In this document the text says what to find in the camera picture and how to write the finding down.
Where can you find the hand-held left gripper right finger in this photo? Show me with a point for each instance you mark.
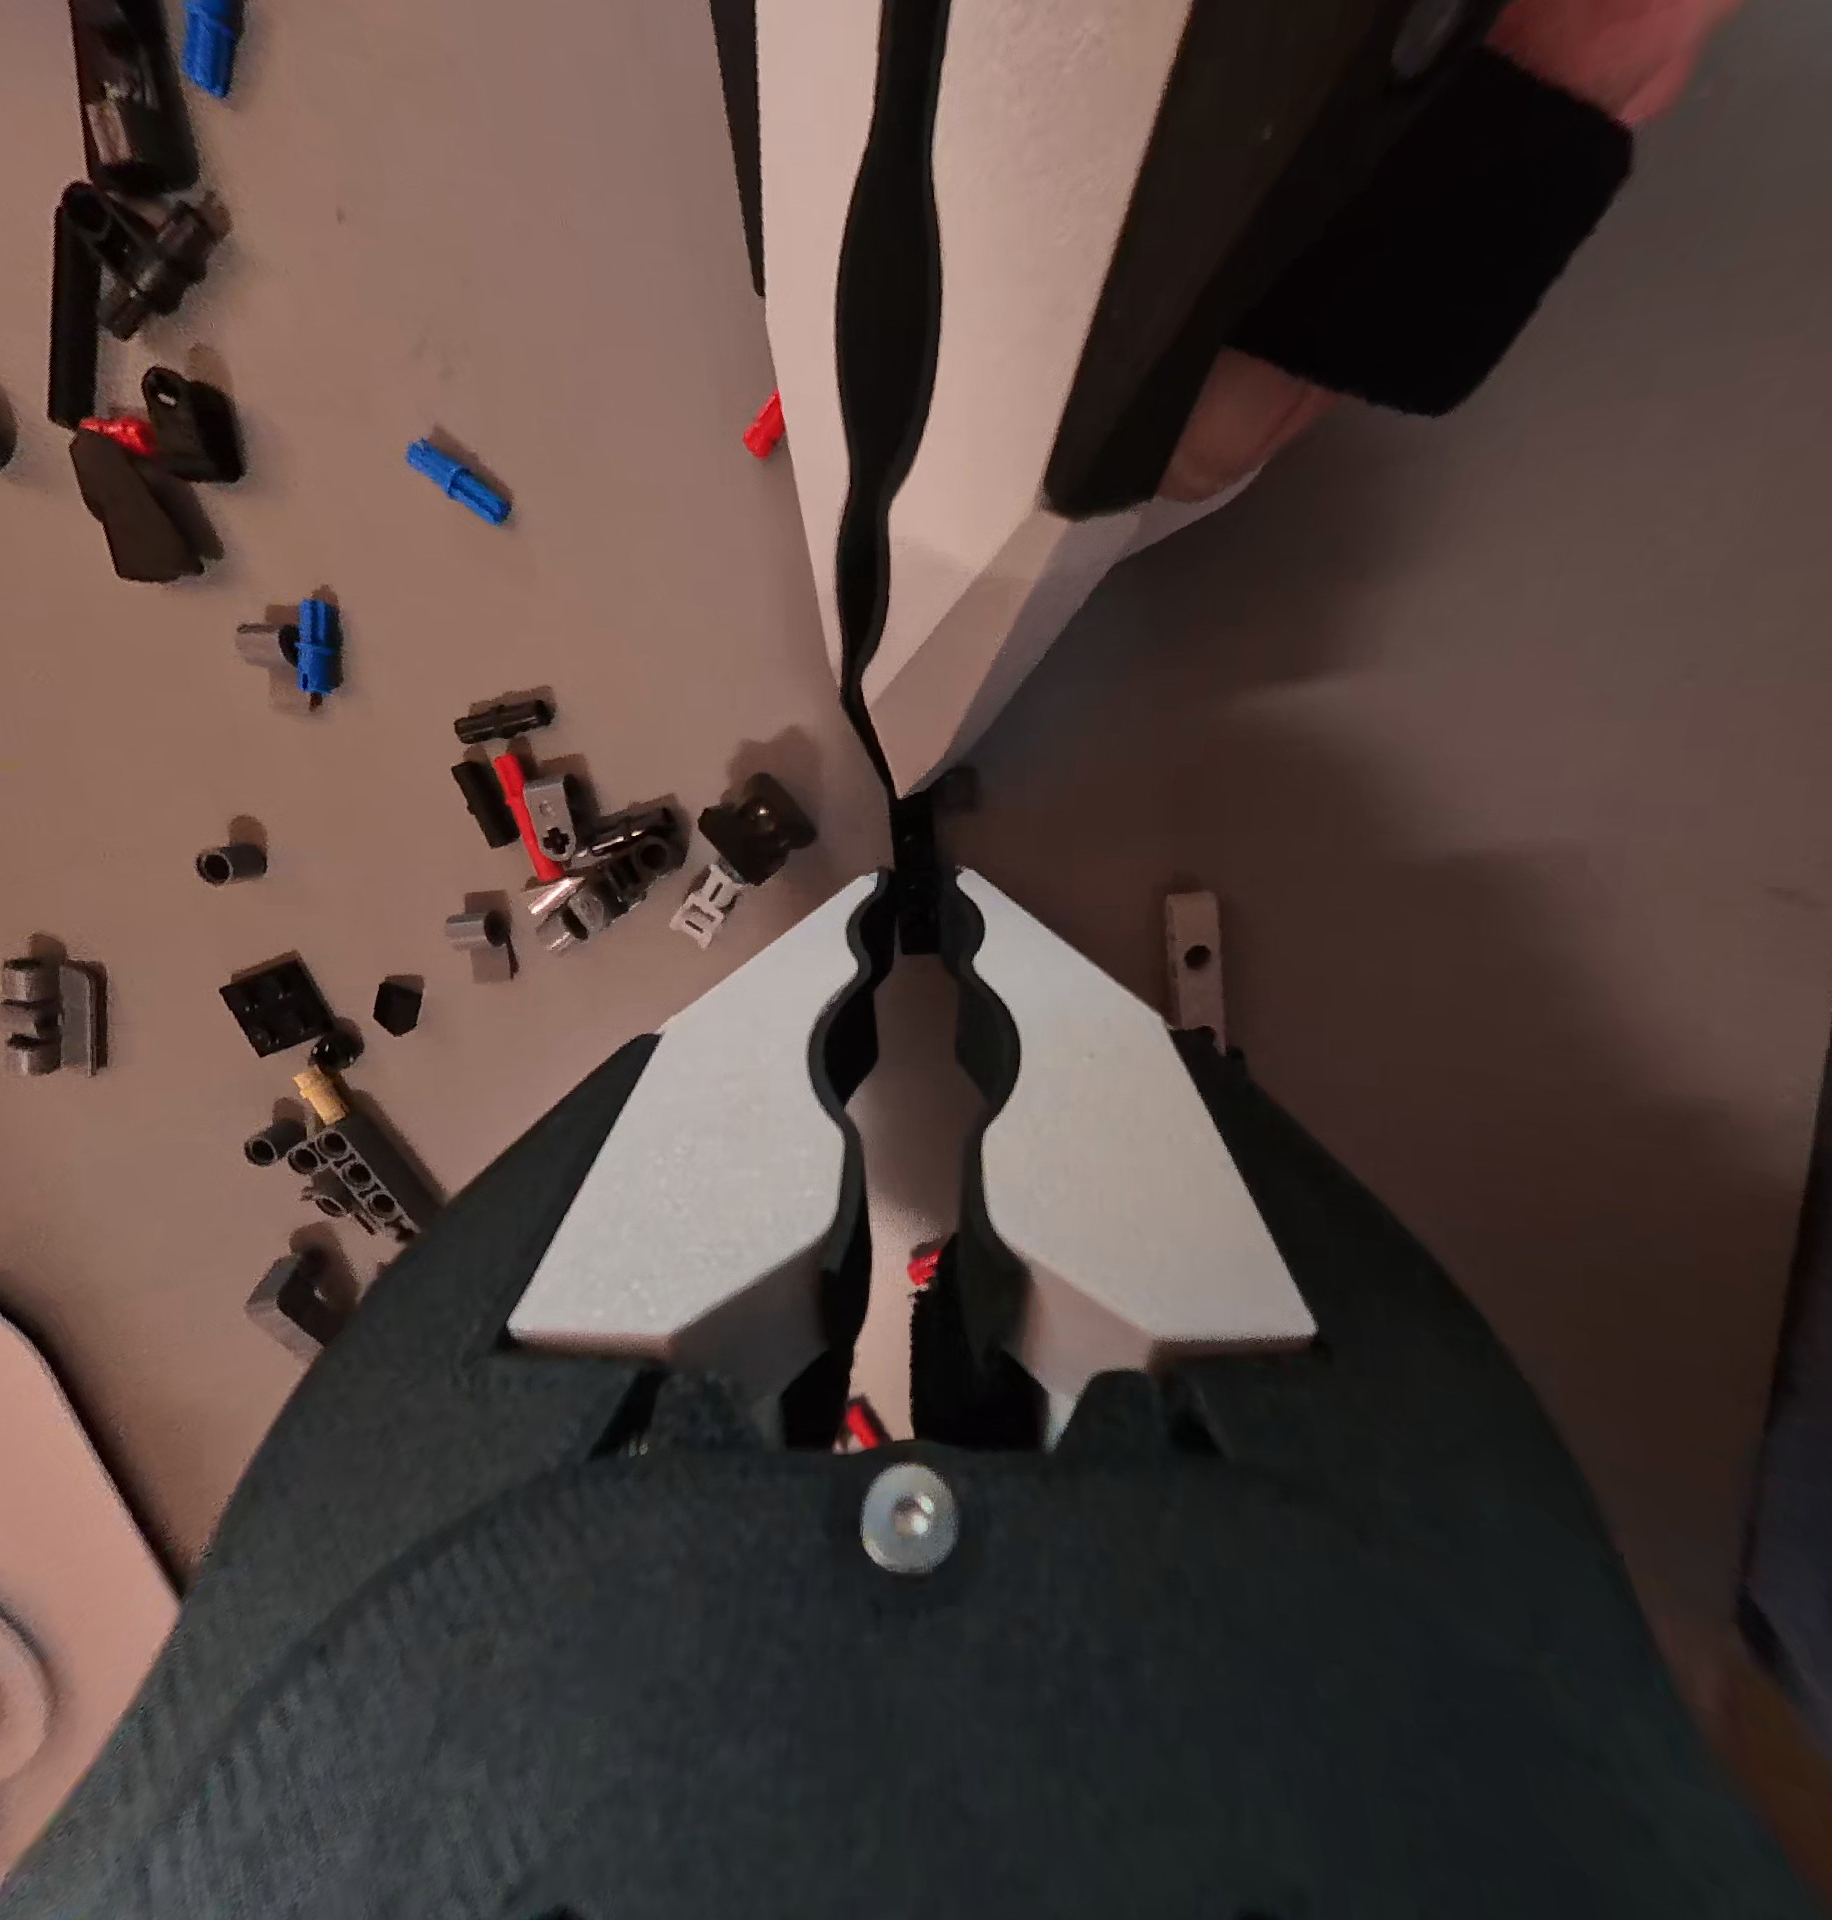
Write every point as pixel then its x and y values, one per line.
pixel 1142 1170

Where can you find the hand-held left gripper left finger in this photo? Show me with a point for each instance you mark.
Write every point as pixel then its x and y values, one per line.
pixel 694 1170

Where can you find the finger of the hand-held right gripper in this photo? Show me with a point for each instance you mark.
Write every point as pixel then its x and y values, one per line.
pixel 1007 359
pixel 803 241

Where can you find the long light grey lego beam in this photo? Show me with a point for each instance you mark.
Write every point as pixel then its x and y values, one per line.
pixel 1194 961

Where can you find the short red lego pin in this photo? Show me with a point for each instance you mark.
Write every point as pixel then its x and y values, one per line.
pixel 761 424
pixel 925 1265

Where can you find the small grey lego brick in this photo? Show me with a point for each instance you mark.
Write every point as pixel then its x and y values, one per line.
pixel 486 930

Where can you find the small black lego slope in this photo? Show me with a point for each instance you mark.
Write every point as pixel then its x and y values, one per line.
pixel 397 1006

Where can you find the dark grey angled lego beam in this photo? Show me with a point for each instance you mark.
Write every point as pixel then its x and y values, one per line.
pixel 347 1159

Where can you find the black and grey lego joint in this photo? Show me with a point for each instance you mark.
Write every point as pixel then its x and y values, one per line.
pixel 751 828

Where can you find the red lego axle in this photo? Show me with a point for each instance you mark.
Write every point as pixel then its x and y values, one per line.
pixel 518 806

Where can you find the dark grey curved lego brick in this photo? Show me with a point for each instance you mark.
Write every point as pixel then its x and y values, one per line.
pixel 303 1290

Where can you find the blue lego pin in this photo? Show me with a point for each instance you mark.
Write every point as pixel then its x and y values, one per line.
pixel 459 482

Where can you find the dark round lego bushing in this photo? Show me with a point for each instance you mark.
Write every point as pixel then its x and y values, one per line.
pixel 231 860

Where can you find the grey double lego connector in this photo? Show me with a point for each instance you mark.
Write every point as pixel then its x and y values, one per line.
pixel 53 1015

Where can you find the pile of black lego pieces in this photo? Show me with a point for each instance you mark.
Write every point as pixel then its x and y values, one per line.
pixel 137 498

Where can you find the person's right hand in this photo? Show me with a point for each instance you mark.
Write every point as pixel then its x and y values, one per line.
pixel 1622 45

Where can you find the blue pin with grey connector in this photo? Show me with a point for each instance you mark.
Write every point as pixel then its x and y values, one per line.
pixel 311 639

